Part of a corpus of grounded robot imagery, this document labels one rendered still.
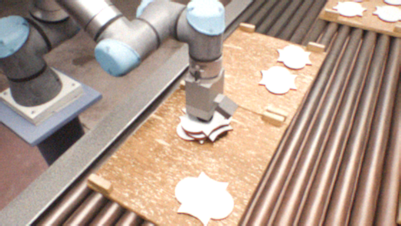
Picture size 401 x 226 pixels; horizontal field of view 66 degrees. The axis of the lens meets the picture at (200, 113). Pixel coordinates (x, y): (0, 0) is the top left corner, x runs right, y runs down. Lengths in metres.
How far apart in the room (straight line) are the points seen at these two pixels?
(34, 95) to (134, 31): 0.53
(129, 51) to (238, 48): 0.64
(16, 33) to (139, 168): 0.49
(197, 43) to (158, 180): 0.33
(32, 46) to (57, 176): 0.37
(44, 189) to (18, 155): 1.44
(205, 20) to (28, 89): 0.63
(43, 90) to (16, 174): 1.19
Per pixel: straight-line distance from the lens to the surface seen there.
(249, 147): 0.82
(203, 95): 0.71
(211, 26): 0.62
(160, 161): 0.79
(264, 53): 1.15
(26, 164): 2.21
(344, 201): 0.81
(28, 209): 0.83
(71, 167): 0.86
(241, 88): 0.98
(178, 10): 0.66
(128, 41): 0.60
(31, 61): 1.01
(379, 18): 1.53
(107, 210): 0.76
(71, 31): 1.07
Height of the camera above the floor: 1.56
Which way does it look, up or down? 45 degrees down
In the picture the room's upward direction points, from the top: straight up
